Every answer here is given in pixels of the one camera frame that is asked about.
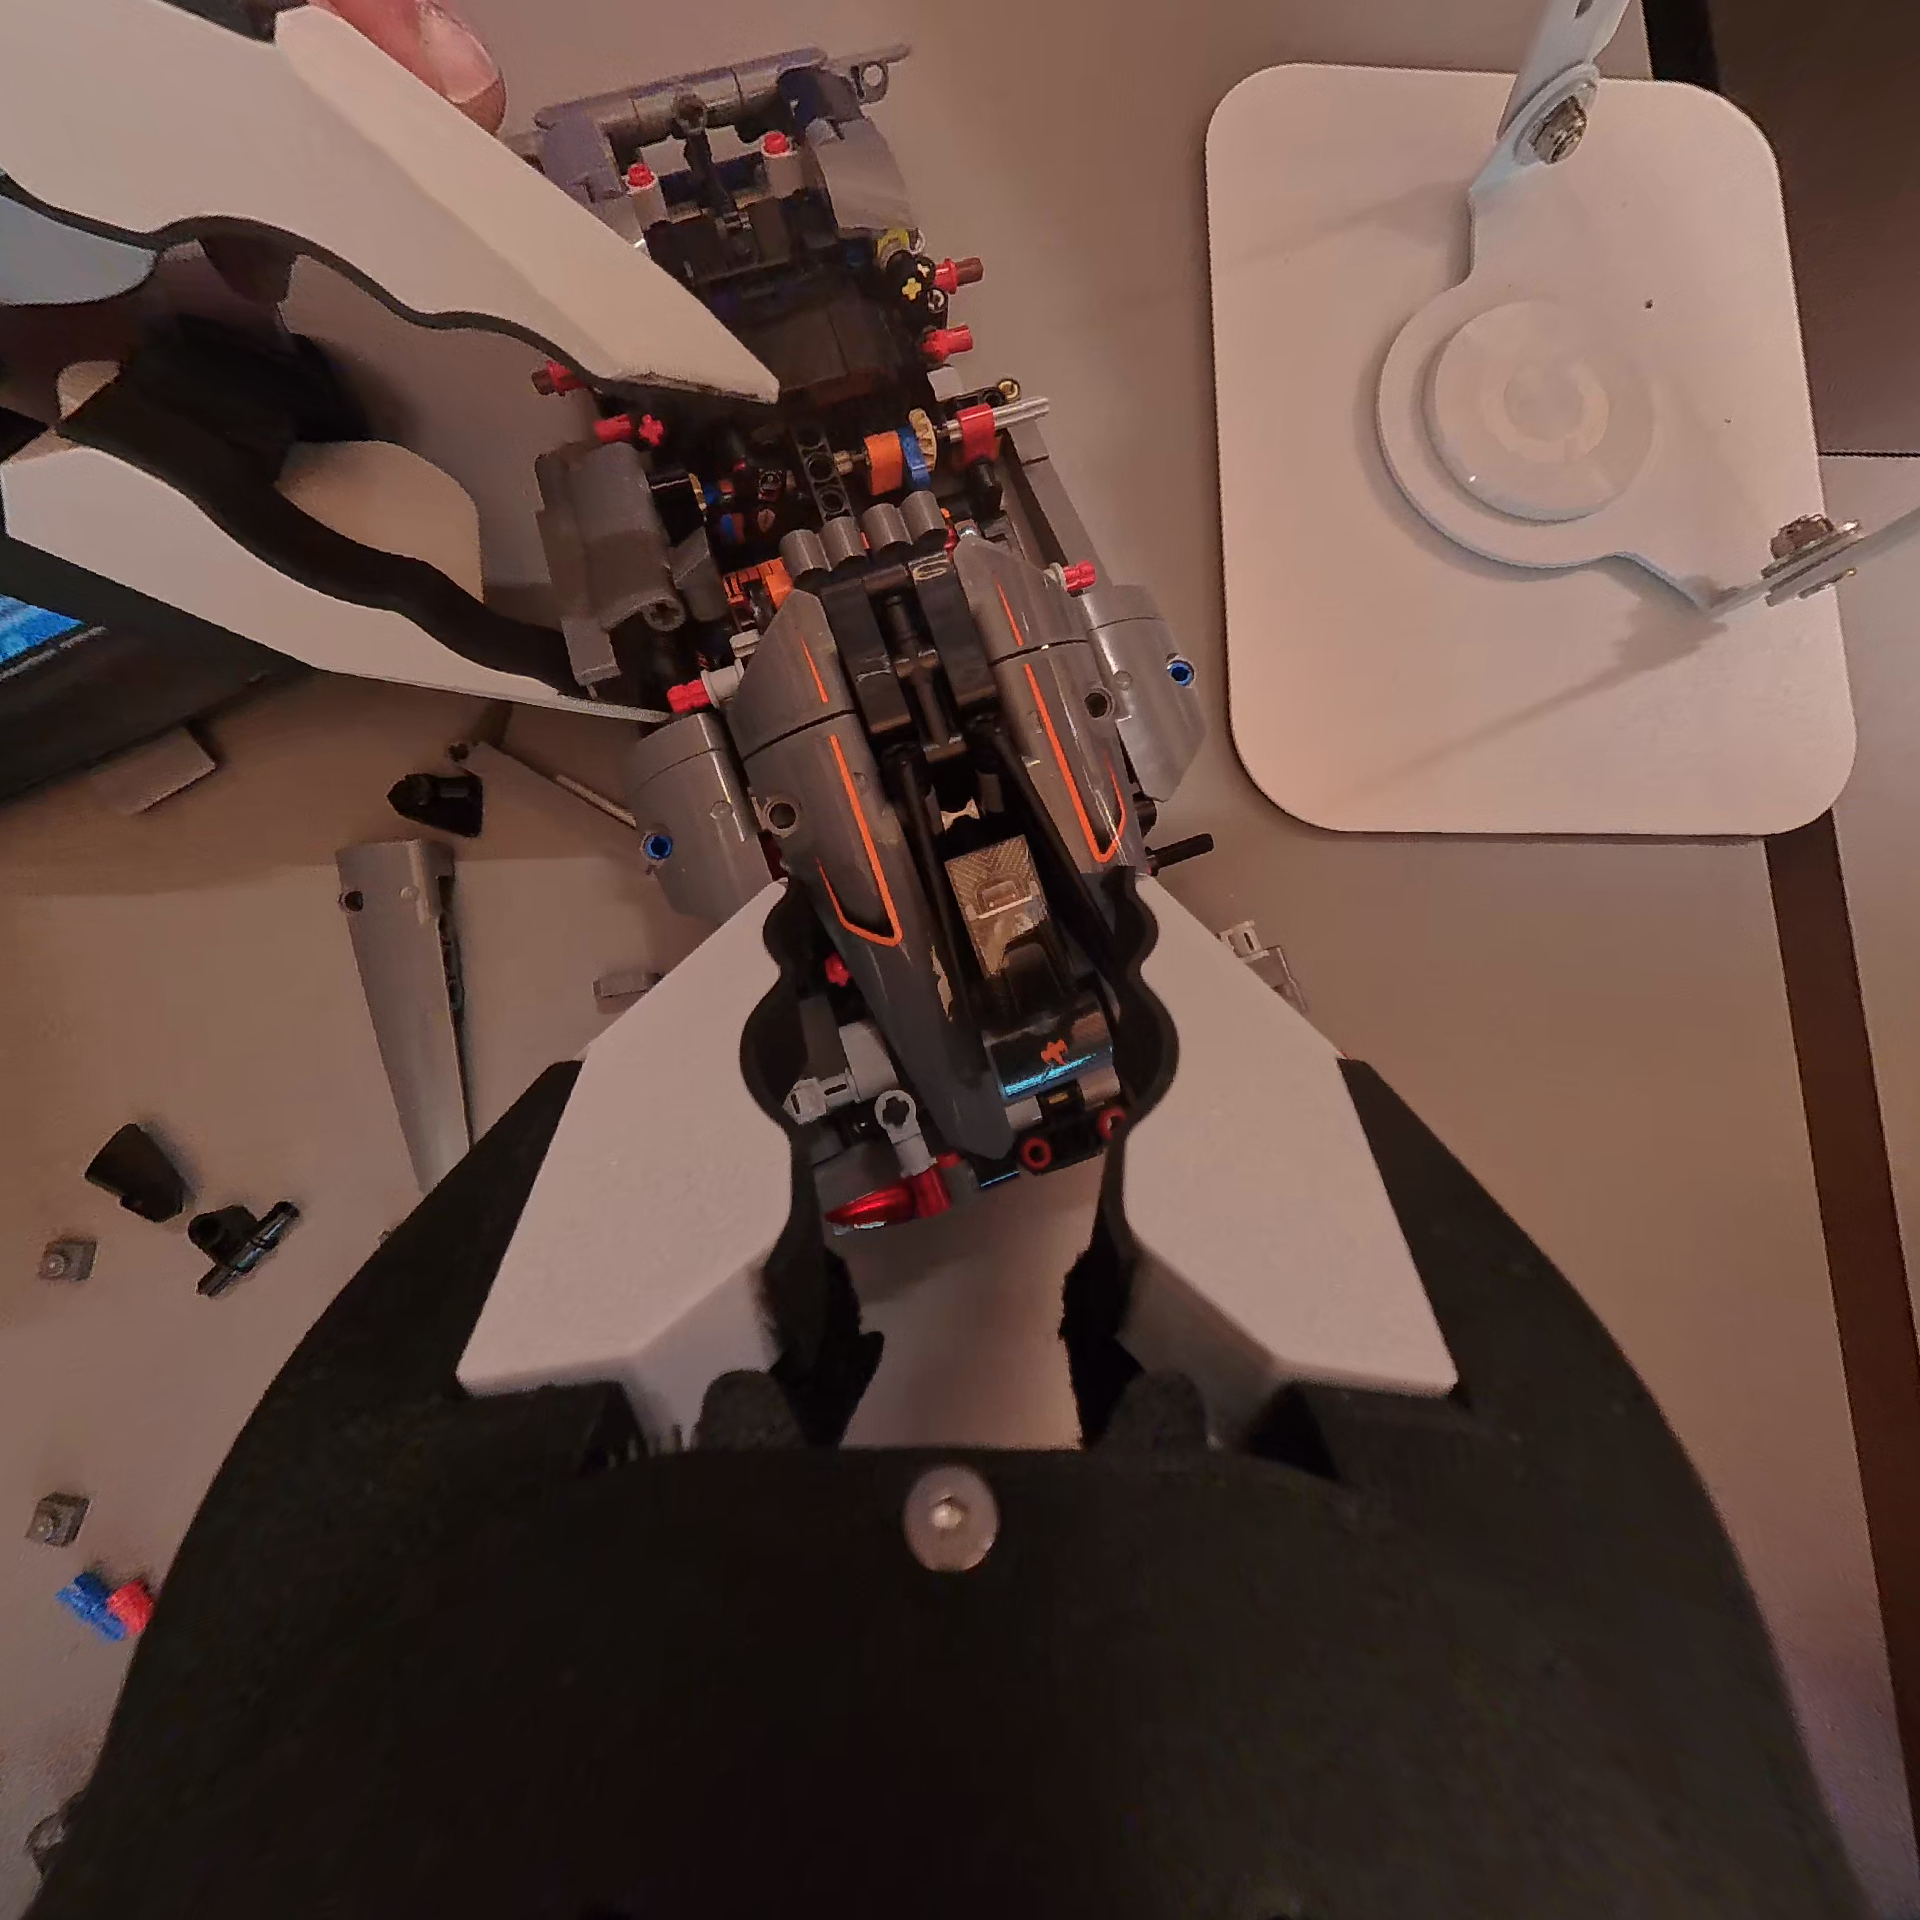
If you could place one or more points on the red blue lego pins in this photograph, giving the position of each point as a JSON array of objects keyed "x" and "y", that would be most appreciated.
[{"x": 105, "y": 1605}]

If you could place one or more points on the light grey flat lego piece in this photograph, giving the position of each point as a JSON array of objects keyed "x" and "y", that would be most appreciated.
[{"x": 150, "y": 774}]

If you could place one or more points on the dark grey lego slope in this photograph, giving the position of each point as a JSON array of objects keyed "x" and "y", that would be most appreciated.
[{"x": 58, "y": 1519}]

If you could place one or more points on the clear round disc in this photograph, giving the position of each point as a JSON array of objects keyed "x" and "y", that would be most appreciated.
[{"x": 1539, "y": 406}]

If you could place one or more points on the black lego axle connector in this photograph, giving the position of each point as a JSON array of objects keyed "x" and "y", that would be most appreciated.
[{"x": 241, "y": 1237}]

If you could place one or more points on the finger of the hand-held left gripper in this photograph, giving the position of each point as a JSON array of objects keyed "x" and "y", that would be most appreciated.
[
  {"x": 150, "y": 525},
  {"x": 375, "y": 195}
]

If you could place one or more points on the small grey lego stud plate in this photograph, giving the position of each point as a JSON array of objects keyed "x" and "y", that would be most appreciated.
[{"x": 67, "y": 1261}]

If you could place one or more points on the light grey lego axle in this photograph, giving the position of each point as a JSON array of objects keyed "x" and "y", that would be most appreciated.
[{"x": 592, "y": 801}]

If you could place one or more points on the grey lego side panel assembly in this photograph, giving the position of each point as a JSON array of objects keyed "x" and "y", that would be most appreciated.
[{"x": 609, "y": 525}]

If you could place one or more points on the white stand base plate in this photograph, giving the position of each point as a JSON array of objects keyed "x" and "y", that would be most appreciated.
[{"x": 1501, "y": 676}]

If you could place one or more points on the dark curved lego slope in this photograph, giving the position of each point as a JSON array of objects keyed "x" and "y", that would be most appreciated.
[{"x": 136, "y": 1172}]

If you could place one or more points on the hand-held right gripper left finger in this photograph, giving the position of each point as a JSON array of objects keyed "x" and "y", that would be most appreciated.
[{"x": 646, "y": 1201}]

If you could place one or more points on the lego car model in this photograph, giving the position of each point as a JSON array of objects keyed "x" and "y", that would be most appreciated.
[{"x": 870, "y": 720}]

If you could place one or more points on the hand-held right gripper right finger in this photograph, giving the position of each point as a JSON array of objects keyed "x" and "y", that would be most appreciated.
[{"x": 1277, "y": 1201}]

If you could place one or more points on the person's left hand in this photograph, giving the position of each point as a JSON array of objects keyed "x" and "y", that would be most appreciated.
[{"x": 427, "y": 53}]

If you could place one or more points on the long grey lego wedge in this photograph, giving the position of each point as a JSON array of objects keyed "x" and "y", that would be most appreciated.
[{"x": 547, "y": 757}]

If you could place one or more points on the grey curved lego panel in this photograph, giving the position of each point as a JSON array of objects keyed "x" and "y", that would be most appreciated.
[{"x": 405, "y": 974}]

